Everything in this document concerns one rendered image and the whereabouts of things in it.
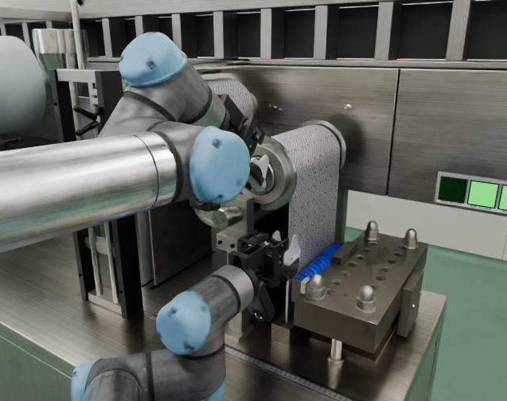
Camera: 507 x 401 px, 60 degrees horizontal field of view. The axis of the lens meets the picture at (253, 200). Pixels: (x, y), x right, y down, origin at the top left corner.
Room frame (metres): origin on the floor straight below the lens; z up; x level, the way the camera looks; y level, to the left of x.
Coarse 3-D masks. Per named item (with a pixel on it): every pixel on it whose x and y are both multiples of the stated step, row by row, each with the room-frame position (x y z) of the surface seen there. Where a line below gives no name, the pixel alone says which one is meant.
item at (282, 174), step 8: (256, 152) 0.81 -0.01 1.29; (264, 152) 0.80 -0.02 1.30; (272, 152) 0.79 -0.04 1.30; (272, 160) 0.79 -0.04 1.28; (280, 160) 0.79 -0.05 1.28; (280, 168) 0.78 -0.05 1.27; (280, 176) 0.78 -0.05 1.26; (280, 184) 0.78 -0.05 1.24; (248, 192) 0.82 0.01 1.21; (272, 192) 0.79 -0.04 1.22; (280, 192) 0.78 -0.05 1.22; (256, 200) 0.81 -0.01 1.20; (264, 200) 0.80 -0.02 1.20; (272, 200) 0.79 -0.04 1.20
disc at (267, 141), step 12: (264, 144) 0.82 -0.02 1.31; (276, 144) 0.80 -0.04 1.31; (252, 156) 0.83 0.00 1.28; (288, 156) 0.79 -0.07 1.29; (288, 168) 0.79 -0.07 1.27; (288, 180) 0.79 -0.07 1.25; (240, 192) 0.85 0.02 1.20; (288, 192) 0.79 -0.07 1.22; (264, 204) 0.81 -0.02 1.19; (276, 204) 0.80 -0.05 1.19
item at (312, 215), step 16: (336, 176) 0.97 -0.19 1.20; (320, 192) 0.90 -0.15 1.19; (336, 192) 0.98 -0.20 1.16; (304, 208) 0.84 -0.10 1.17; (320, 208) 0.90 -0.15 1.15; (336, 208) 0.98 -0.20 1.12; (288, 224) 0.79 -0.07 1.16; (304, 224) 0.84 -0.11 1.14; (320, 224) 0.91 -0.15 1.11; (304, 240) 0.84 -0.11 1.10; (320, 240) 0.91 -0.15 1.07; (304, 256) 0.85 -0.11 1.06
